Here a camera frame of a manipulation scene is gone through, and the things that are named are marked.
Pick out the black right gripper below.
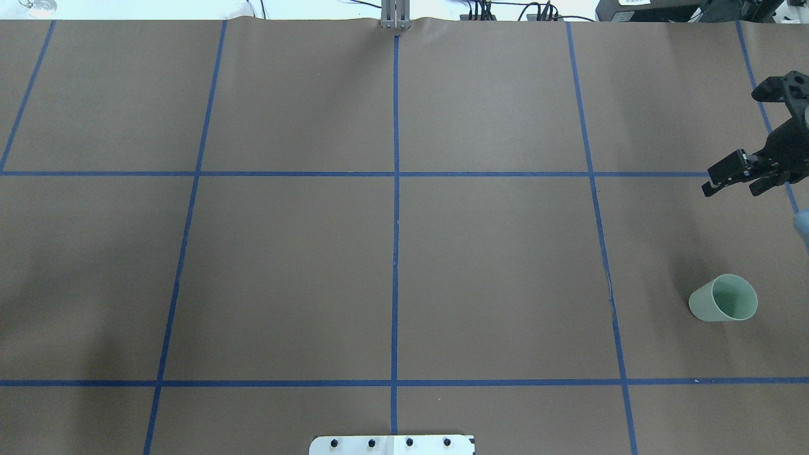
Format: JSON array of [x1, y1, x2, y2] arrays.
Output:
[[702, 118, 808, 198]]

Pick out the green plastic cup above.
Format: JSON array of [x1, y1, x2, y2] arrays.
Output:
[[688, 274, 759, 322]]

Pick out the black box with label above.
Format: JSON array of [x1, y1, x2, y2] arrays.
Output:
[[595, 1, 711, 23]]

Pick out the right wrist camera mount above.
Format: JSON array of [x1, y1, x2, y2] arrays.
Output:
[[751, 70, 808, 127]]

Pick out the aluminium frame post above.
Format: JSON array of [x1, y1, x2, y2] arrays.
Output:
[[380, 0, 412, 31]]

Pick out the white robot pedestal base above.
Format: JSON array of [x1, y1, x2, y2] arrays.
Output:
[[308, 434, 476, 454]]

